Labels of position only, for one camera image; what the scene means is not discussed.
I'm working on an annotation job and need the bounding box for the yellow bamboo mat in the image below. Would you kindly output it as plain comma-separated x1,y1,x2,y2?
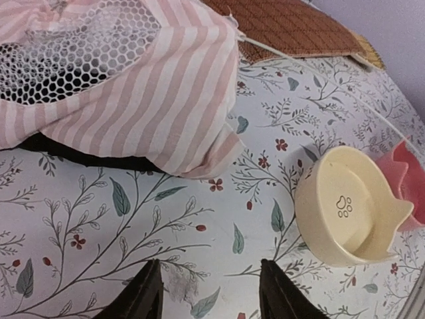
352,32,386,70

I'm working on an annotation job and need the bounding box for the brown woven mat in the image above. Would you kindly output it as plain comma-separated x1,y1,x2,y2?
203,0,366,62

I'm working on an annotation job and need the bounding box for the white tent pole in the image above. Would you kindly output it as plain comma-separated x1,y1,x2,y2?
225,6,412,140

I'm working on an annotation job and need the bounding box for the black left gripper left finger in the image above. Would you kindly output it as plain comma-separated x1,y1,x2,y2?
94,259,164,319

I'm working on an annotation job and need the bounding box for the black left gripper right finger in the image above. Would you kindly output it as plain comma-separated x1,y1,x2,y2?
259,259,327,319

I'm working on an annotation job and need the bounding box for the pink striped pet tent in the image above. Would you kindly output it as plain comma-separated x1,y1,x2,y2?
1,1,244,179

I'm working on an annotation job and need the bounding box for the cream pet bowl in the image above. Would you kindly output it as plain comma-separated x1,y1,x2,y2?
294,146,414,267

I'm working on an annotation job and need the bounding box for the pink pet bowl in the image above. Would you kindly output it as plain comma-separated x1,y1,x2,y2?
376,140,425,232

